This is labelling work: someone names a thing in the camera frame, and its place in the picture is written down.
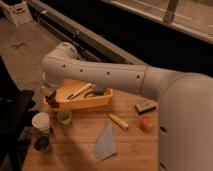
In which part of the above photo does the dark grape bunch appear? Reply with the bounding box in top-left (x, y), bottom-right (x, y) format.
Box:
top-left (45, 91), bottom-right (59, 108)

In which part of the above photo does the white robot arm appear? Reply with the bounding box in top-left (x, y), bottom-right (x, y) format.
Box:
top-left (42, 42), bottom-right (213, 171)

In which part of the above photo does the white paper cup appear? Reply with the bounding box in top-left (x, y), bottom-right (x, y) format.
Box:
top-left (32, 112), bottom-right (50, 133)

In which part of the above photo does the small green cup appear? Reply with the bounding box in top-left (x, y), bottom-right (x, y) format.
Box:
top-left (57, 110), bottom-right (72, 125)

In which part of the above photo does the yellow plastic bin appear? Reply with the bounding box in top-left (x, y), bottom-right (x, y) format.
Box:
top-left (54, 80), bottom-right (113, 111)

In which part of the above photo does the black chair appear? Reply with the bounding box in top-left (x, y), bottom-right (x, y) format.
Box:
top-left (0, 56), bottom-right (34, 171)

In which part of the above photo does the dark metal can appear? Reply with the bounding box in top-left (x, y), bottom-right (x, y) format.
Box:
top-left (34, 136), bottom-right (52, 153)

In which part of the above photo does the grey blue sponge toy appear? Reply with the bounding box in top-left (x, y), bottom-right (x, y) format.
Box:
top-left (84, 87), bottom-right (105, 98)

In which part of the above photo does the yellow banana toy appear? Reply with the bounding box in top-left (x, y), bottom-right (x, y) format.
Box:
top-left (108, 114), bottom-right (129, 131)

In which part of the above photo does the blue folded cloth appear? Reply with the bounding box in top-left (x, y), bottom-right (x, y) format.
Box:
top-left (93, 122), bottom-right (117, 161)

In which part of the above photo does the white storage box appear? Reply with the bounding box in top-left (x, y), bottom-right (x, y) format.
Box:
top-left (0, 0), bottom-right (33, 27)

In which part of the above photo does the wooden cutting board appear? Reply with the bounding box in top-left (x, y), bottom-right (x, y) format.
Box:
top-left (22, 91), bottom-right (157, 171)

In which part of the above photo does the black board eraser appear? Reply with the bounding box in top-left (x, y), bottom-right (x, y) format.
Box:
top-left (135, 102), bottom-right (156, 115)

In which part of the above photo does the orange round fruit toy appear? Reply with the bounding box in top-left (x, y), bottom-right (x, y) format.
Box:
top-left (139, 116), bottom-right (153, 132)

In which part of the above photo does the white handled brush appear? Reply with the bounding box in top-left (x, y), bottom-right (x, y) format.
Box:
top-left (67, 83), bottom-right (92, 100)

